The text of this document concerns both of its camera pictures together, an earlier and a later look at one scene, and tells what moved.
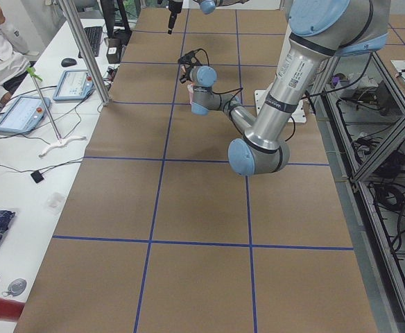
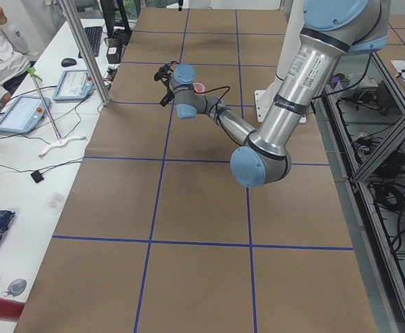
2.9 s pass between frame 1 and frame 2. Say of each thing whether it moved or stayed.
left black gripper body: moved
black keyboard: stayed
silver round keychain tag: stayed
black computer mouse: stayed
